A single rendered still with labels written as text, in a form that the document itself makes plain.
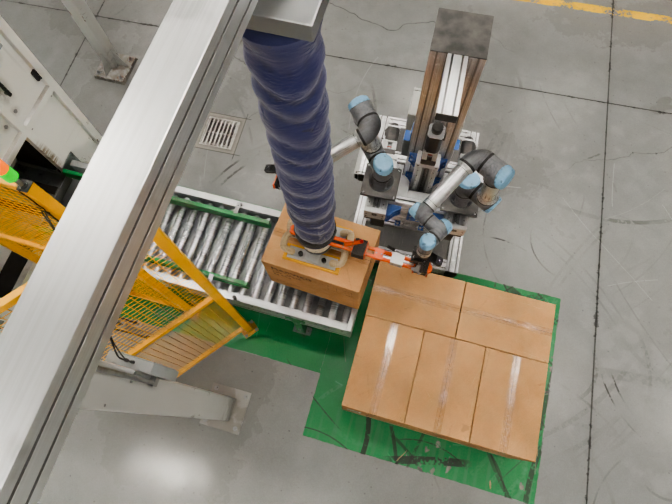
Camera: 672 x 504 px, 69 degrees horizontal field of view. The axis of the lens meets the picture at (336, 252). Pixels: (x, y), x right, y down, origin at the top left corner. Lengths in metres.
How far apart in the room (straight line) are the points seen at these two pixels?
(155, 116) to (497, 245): 3.54
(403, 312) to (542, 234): 1.54
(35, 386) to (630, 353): 3.98
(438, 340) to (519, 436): 0.73
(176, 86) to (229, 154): 3.60
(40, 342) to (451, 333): 2.78
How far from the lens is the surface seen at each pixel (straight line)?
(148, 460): 3.97
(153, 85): 0.91
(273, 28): 1.23
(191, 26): 0.97
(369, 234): 2.84
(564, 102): 5.04
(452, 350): 3.27
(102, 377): 1.88
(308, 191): 1.97
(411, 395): 3.19
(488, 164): 2.45
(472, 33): 2.40
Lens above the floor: 3.70
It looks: 70 degrees down
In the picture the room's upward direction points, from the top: 4 degrees counter-clockwise
